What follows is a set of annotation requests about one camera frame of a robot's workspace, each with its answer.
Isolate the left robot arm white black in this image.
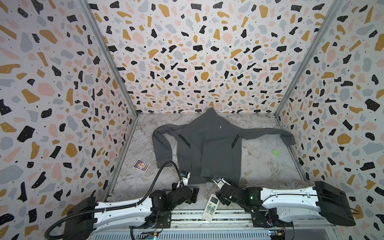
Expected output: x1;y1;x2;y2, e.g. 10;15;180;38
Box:
63;186;199;240

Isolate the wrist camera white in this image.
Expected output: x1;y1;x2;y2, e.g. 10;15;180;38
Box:
213;176;231;190
180;171;191;186

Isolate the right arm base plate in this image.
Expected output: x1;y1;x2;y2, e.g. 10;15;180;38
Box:
250;208;293;229

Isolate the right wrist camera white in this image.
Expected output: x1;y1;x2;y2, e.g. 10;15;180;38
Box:
213;176;231;190

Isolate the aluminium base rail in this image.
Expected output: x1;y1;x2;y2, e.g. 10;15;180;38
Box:
82;208;301;232

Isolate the white perforated vent strip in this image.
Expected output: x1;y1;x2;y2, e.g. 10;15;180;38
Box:
90;230;271;240

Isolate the white remote control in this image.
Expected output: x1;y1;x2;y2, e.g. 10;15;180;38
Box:
202;194;220;223

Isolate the small colourful card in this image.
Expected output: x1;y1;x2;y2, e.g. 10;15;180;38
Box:
133;160;151;173

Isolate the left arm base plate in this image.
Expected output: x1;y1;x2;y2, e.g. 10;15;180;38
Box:
134;212;172;229

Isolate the dark grey zip jacket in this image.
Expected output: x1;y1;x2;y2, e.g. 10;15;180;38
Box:
152;108;296;185

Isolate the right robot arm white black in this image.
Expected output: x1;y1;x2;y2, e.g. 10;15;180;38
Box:
214;178;359;228

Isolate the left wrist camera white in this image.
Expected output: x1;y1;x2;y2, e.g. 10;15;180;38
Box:
180;171;191;186

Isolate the black corrugated cable hose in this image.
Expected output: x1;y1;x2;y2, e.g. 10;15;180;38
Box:
44;160;184;240

